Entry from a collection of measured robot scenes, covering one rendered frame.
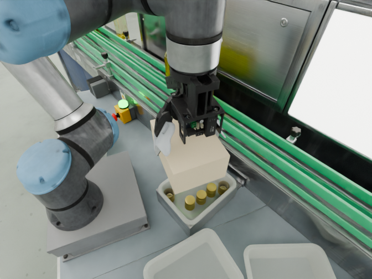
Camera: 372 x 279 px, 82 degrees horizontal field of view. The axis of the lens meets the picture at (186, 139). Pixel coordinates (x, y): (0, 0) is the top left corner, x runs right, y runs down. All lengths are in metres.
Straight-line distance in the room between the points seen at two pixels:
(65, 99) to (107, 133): 0.13
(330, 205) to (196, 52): 0.56
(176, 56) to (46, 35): 0.15
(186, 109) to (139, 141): 0.66
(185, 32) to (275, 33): 0.49
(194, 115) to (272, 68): 0.49
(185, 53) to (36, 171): 0.41
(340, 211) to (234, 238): 0.30
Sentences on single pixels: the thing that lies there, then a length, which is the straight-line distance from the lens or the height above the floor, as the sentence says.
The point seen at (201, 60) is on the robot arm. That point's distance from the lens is 0.29.
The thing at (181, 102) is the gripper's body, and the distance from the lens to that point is 0.36.
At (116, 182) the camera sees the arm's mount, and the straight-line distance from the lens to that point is 0.75.
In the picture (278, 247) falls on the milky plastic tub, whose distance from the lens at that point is 0.71.
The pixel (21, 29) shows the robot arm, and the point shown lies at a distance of 0.21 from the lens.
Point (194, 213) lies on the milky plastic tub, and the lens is 0.76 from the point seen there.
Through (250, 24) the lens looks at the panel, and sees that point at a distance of 0.79.
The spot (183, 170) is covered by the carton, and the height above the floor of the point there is 1.13.
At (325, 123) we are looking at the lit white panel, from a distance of 0.76.
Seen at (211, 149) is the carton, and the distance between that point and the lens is 0.44.
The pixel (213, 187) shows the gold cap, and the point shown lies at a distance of 0.76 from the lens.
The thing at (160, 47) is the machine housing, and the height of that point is 0.94.
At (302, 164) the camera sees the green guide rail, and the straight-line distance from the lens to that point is 0.76.
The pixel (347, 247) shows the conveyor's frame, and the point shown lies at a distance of 0.76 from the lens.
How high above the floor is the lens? 1.46
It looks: 47 degrees down
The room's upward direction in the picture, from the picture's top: straight up
